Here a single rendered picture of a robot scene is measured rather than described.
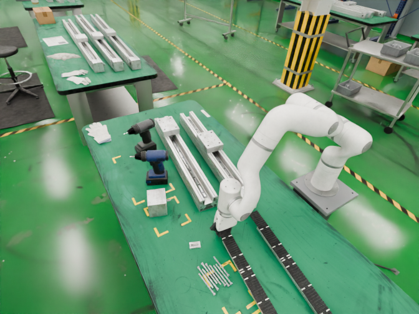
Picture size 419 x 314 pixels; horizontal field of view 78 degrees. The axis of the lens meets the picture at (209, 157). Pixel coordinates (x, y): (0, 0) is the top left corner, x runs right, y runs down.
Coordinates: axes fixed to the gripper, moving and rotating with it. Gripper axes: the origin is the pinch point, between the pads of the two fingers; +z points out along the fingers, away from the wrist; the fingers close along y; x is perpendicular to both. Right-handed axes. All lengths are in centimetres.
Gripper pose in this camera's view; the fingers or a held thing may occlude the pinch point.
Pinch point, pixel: (223, 230)
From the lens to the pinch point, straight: 126.7
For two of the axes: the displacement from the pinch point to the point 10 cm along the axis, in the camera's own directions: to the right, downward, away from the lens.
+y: 9.0, -2.4, 3.5
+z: -0.5, 7.5, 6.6
